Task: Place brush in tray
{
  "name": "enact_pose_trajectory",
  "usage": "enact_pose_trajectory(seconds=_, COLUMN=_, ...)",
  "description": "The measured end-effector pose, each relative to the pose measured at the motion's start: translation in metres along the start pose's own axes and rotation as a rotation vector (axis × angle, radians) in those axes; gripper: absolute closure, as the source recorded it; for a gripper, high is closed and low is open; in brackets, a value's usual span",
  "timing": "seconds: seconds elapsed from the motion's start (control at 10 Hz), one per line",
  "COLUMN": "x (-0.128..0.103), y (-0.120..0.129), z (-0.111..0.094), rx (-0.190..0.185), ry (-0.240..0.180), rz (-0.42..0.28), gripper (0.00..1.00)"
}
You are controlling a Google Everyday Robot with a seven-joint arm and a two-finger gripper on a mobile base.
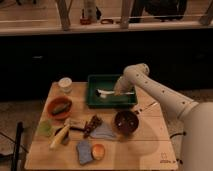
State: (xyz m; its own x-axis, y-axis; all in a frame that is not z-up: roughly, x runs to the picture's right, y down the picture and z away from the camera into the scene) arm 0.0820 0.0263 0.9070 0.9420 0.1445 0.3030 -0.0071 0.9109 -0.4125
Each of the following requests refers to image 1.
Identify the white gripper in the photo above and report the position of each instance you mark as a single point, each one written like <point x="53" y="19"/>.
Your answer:
<point x="123" y="86"/>

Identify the white brush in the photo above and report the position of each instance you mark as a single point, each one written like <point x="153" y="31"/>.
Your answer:
<point x="105" y="93"/>

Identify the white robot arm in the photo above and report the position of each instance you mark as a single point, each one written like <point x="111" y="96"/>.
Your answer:
<point x="197" y="117"/>

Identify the green plastic tray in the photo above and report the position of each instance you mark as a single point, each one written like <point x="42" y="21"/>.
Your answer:
<point x="106" y="83"/>

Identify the dark brown bowl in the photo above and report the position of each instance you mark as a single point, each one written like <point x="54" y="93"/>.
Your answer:
<point x="126" y="122"/>

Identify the brown grape bunch toy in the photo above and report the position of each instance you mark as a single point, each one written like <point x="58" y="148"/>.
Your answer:
<point x="92" y="125"/>

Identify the grey blue cloth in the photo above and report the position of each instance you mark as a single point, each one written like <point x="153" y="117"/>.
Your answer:
<point x="103" y="131"/>

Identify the white cup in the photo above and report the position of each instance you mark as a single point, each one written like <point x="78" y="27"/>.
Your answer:
<point x="65" y="84"/>

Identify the beige block toy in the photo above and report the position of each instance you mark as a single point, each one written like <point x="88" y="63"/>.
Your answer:
<point x="76" y="124"/>

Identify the green pickle toy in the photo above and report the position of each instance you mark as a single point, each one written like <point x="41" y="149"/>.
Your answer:
<point x="60" y="108"/>

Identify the orange bowl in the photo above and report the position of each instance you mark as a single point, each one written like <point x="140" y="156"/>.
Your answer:
<point x="55" y="102"/>

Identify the bread roll toy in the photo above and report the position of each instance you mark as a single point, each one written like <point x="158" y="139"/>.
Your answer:
<point x="98" y="151"/>

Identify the wooden table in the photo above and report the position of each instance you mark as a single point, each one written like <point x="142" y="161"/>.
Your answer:
<point x="149" y="148"/>

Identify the blue sponge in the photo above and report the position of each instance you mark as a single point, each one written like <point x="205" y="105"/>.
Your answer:
<point x="84" y="152"/>

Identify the corn cob toy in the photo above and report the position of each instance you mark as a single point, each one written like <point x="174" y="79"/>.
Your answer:
<point x="65" y="129"/>

